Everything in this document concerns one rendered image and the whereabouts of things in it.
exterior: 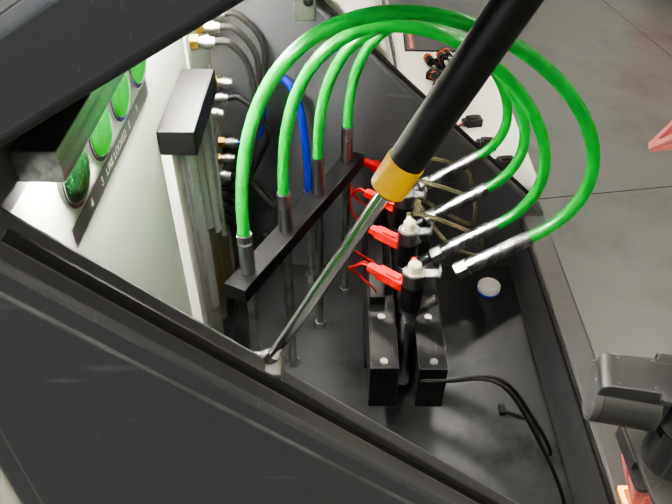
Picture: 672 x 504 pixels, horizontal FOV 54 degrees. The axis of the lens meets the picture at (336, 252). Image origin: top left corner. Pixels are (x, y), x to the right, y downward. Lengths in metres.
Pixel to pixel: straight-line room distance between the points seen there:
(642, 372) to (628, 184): 2.48
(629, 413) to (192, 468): 0.39
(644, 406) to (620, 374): 0.04
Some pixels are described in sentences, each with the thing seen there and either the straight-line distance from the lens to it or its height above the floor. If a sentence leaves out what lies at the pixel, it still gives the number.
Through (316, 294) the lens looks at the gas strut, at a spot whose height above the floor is 1.38.
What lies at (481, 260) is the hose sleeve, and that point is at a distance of 0.79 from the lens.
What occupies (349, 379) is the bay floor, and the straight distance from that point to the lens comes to 1.03.
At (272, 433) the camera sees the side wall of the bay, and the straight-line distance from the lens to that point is 0.43.
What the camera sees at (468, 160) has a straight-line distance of 1.00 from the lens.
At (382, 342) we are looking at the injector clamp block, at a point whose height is 0.98.
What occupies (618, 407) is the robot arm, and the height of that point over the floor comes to 1.15.
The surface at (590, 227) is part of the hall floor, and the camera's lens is 2.80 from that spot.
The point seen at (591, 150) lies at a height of 1.28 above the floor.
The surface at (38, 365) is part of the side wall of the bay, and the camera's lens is 0.41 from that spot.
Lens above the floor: 1.65
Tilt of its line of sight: 41 degrees down
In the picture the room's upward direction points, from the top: straight up
